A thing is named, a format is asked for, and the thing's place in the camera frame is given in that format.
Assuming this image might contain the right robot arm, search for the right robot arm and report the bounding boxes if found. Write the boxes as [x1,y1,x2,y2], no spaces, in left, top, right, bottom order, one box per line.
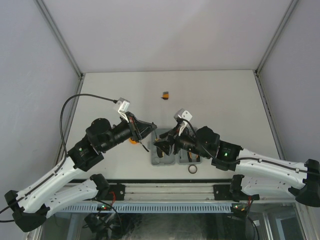
[153,126,320,208]

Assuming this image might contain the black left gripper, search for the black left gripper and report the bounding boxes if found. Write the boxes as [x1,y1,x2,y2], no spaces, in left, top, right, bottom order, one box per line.
[100,111,157,153]

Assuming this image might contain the grey plastic tool case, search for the grey plastic tool case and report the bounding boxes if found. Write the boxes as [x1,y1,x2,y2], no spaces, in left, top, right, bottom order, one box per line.
[147,127,203,166]

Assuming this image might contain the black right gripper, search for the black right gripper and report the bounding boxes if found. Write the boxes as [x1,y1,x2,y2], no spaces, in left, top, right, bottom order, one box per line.
[154,122,211,160]

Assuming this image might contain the orange black pliers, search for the orange black pliers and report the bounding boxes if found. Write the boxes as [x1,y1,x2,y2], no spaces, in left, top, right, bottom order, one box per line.
[187,152,201,163]

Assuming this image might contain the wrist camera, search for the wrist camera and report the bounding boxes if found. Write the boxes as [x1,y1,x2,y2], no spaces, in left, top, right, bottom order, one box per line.
[114,97,130,122]
[174,108,193,136]

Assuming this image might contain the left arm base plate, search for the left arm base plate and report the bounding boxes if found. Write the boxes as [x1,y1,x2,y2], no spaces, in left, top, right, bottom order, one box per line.
[100,183,126,202]

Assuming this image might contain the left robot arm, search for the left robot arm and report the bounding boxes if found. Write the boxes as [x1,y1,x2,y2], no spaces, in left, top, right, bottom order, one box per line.
[4,112,157,233]

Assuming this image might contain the screwdriver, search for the screwdriver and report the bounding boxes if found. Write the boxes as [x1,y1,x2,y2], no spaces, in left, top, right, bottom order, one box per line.
[154,130,165,159]

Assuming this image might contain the grey slotted cable duct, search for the grey slotted cable duct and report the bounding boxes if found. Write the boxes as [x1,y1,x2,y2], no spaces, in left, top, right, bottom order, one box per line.
[60,202,232,214]

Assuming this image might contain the orange tape measure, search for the orange tape measure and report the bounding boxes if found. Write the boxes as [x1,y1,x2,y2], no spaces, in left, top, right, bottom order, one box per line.
[128,138,150,153]

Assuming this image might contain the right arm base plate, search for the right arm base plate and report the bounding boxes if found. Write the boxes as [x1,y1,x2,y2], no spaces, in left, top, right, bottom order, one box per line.
[213,184,240,202]

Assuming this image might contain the aluminium front rail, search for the aluminium front rail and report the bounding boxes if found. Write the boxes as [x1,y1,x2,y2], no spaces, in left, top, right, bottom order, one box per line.
[110,180,249,203]

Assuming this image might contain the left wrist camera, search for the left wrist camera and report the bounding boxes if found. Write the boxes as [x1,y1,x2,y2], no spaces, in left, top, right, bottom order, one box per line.
[114,97,130,122]

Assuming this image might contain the orange hex key set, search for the orange hex key set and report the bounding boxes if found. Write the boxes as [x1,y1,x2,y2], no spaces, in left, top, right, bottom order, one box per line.
[161,91,169,100]

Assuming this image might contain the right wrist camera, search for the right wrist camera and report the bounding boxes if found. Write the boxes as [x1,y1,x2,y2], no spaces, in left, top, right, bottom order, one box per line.
[174,108,193,136]

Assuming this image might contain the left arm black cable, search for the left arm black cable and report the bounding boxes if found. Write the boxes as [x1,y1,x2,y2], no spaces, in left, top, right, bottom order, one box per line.
[0,93,118,223]

